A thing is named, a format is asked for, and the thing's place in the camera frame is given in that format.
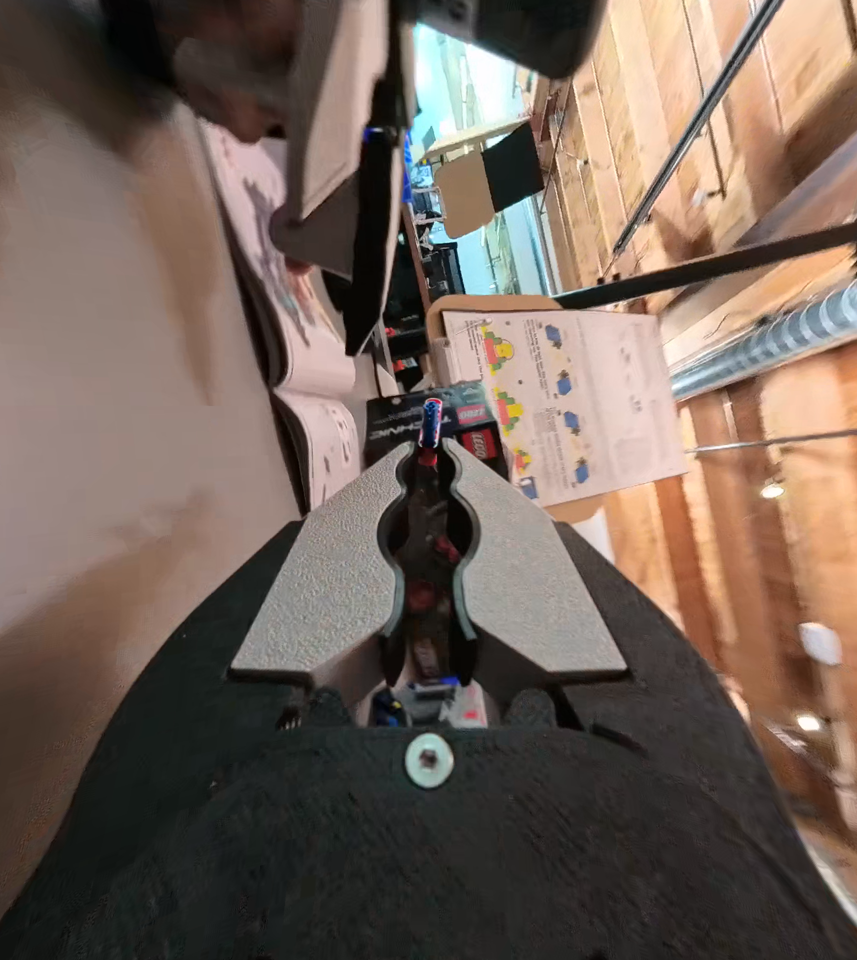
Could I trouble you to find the instruction poster on board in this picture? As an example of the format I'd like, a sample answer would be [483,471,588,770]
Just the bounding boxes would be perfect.
[427,294,604,526]

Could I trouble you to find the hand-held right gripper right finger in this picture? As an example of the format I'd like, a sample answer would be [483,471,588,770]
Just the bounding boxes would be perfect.
[442,439,629,675]

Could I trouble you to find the white instruction booklet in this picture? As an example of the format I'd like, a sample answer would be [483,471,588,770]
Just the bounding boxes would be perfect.
[199,120,367,515]

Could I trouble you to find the grey desk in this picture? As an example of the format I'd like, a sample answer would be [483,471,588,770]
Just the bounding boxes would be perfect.
[0,0,400,960]

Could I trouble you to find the plywood and black panel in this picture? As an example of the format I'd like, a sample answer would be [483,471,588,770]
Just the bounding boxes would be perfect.
[434,122,547,239]

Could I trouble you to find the grey red toy brick vehicle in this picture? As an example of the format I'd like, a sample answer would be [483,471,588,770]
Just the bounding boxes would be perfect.
[387,450,486,729]

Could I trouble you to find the silver flexible duct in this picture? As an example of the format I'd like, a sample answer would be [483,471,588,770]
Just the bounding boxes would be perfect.
[668,281,857,403]

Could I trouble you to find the printed brick picture sheet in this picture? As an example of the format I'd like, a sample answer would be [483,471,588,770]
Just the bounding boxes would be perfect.
[443,309,689,508]

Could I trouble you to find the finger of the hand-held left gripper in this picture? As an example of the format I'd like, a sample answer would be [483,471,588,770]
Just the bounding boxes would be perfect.
[269,129,411,358]
[282,0,411,224]

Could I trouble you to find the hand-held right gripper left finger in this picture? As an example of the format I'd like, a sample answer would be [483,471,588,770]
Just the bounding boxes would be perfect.
[232,441,416,675]

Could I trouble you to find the black toy set box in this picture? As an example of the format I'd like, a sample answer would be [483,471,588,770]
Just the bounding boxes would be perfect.
[364,382,511,485]

